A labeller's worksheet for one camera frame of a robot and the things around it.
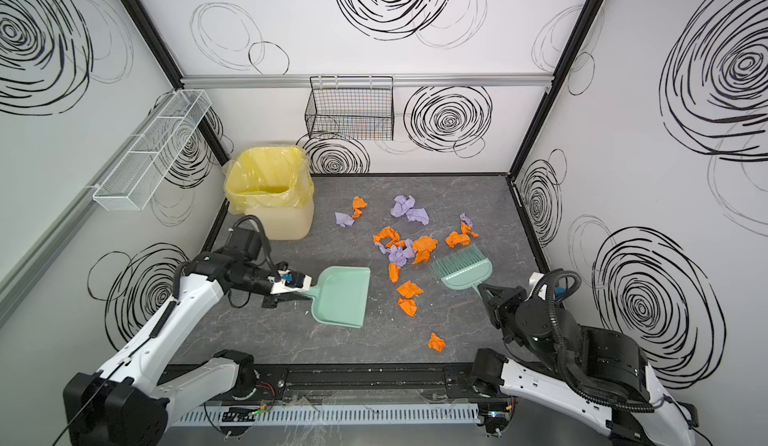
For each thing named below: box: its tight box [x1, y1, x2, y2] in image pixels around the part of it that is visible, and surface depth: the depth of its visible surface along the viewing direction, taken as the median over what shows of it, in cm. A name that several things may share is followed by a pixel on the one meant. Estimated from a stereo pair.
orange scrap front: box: [388, 263, 402, 283], surface depth 94 cm
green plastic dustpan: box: [308, 266, 371, 329], surface depth 73 cm
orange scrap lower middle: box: [396, 280, 424, 298], surface depth 91 cm
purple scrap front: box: [375, 239, 417, 267], surface depth 98 cm
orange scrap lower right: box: [397, 297, 418, 318], surface depth 88 cm
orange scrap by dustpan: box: [373, 226, 407, 249], surface depth 104 cm
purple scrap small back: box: [335, 212, 355, 228], surface depth 108 cm
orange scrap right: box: [445, 222, 479, 249], surface depth 101 cm
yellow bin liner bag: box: [224, 146, 315, 214], surface depth 93 cm
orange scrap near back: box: [352, 196, 368, 219], surface depth 110 cm
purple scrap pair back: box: [390, 195, 430, 225], surface depth 110 cm
